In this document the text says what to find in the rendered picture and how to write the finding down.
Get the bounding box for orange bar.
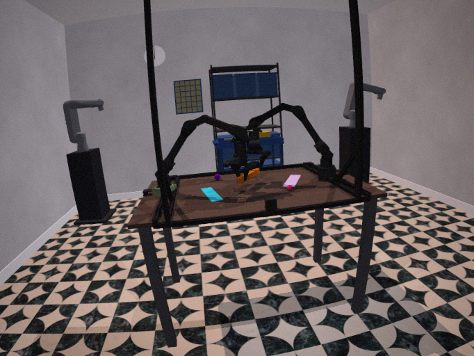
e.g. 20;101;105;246
236;168;260;184

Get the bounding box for lavender rectangle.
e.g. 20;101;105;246
283;175;301;187

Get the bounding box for cyan rectangle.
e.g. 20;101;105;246
201;187;223;202

